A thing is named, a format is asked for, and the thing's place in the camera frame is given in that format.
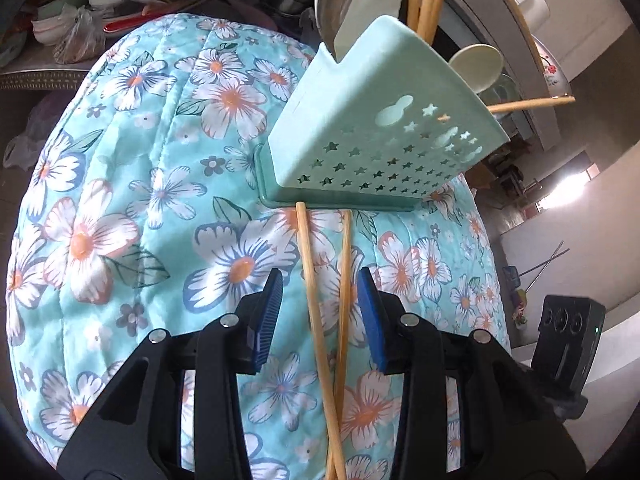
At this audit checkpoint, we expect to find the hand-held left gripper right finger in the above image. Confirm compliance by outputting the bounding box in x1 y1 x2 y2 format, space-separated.
356 266 587 480

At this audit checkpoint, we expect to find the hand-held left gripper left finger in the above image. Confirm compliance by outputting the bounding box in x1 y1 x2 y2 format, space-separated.
56 268 285 480

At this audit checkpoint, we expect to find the long wooden chopstick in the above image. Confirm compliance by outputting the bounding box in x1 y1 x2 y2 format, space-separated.
296 202 347 480

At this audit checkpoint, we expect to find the green perforated utensil holder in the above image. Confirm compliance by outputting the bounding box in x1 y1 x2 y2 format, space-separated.
254 15 511 214

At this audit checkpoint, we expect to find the white rice paddle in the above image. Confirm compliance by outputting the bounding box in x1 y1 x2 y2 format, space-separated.
447 44 504 96

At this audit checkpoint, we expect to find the bunch of wooden chopsticks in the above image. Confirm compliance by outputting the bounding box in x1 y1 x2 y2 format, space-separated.
407 0 577 117

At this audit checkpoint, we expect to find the blue dustpan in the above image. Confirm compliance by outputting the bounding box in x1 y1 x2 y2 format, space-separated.
502 240 572 307

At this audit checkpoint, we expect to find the floral turquoise blanket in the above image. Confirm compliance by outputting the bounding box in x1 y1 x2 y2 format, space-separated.
7 10 514 480

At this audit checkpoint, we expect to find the flowered enamel basin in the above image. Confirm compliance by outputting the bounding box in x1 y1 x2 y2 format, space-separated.
532 35 572 99

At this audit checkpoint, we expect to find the grey plastic bag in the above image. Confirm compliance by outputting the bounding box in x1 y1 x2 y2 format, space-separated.
2 105 57 171

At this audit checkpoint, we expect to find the pile of kitchen dishes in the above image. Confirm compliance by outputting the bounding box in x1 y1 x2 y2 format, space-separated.
0 0 173 69

